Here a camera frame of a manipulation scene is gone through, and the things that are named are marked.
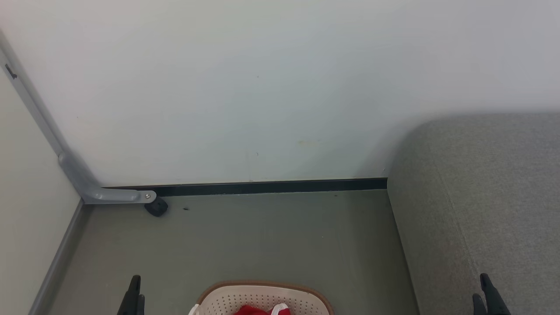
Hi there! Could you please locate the grey skirting strip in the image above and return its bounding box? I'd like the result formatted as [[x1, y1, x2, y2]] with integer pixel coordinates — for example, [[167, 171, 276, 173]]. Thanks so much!
[[28, 199, 93, 315]]

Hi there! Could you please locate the cream perforated laundry basket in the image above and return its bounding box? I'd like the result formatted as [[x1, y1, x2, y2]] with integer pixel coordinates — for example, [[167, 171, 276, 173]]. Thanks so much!
[[188, 280, 336, 315]]

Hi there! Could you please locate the grey metal frame leg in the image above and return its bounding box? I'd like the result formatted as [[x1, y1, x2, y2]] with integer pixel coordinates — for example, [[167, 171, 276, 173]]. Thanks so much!
[[0, 30, 158, 205]]

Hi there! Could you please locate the black baseboard strip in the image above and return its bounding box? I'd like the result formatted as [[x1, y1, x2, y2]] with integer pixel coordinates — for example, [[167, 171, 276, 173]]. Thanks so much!
[[104, 177, 389, 197]]

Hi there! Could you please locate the red cloth garment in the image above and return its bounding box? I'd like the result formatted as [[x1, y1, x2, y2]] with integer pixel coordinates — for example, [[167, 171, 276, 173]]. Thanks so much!
[[234, 303, 292, 315]]

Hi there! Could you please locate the grey fabric sofa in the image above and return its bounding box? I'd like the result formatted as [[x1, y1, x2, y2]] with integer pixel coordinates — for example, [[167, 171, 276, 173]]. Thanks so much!
[[387, 112, 560, 315]]

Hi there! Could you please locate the black caster wheel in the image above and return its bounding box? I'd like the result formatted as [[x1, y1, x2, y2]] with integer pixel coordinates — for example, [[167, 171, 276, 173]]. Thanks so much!
[[144, 197, 169, 218]]

